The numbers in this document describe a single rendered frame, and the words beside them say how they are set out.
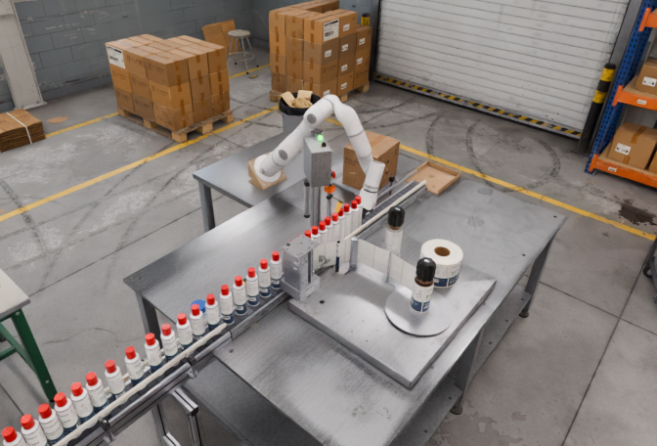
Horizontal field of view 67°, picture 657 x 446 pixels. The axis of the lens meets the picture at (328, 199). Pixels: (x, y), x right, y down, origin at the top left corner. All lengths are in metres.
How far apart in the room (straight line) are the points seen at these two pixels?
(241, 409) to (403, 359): 1.01
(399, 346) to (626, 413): 1.71
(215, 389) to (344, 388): 0.99
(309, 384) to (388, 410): 0.33
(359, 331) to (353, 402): 0.32
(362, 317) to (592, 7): 4.70
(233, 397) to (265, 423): 0.23
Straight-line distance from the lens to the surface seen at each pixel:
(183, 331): 2.11
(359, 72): 6.92
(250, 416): 2.80
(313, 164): 2.33
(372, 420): 2.06
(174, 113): 5.71
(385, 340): 2.23
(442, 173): 3.55
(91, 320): 3.79
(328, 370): 2.18
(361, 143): 2.64
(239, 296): 2.24
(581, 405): 3.47
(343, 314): 2.32
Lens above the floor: 2.54
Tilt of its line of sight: 33 degrees down
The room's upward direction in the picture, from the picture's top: 2 degrees clockwise
